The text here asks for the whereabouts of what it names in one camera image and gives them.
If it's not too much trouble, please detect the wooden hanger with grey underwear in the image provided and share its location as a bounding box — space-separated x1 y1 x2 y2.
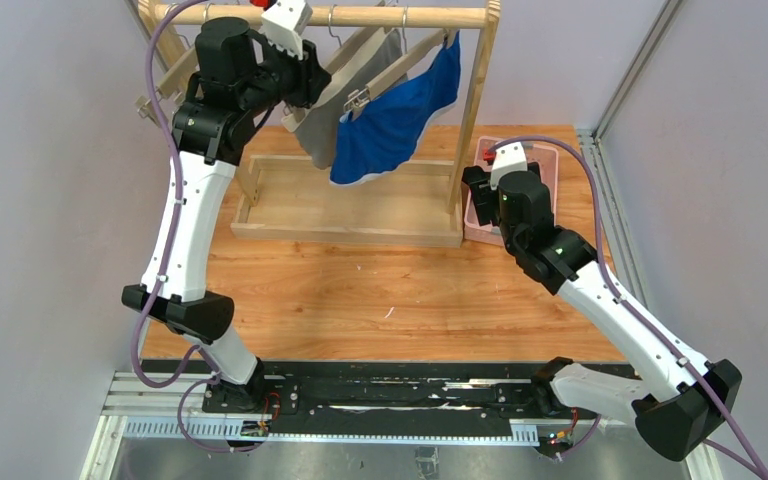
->
282 27 404 132

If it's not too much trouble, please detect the grey underwear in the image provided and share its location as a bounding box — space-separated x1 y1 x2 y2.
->
281 27 408 171

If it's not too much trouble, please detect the wooden clip hanger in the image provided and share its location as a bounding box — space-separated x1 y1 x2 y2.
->
133 1 198 106
202 1 223 25

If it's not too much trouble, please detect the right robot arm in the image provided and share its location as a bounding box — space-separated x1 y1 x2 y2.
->
462 166 743 461

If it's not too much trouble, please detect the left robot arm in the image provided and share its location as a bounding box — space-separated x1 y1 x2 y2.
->
121 13 331 411

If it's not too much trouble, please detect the blue underwear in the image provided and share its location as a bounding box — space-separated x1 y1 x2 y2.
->
329 34 461 186

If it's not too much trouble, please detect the wooden hanger with blue underwear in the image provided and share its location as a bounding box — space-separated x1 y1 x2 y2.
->
340 6 458 122

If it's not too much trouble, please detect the empty wooden clip hanger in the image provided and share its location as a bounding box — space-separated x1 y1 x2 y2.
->
133 1 198 106

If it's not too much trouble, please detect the wooden clothes rack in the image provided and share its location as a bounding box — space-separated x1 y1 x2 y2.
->
137 0 501 249

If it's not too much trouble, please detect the pink plastic basket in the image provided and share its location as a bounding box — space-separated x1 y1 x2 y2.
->
462 136 559 246

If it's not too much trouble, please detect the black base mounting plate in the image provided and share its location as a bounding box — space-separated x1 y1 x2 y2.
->
138 359 637 439

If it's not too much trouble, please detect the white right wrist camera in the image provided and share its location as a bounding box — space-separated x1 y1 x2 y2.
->
484 142 528 190

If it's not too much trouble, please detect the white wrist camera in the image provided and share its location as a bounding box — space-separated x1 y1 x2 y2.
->
484 142 528 190
261 0 313 60

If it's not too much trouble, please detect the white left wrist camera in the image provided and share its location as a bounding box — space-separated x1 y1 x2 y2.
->
261 0 313 60

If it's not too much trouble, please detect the aluminium frame rail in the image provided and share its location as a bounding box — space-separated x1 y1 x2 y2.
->
576 0 723 480

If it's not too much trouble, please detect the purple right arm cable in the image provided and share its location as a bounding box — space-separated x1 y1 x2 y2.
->
483 135 768 480

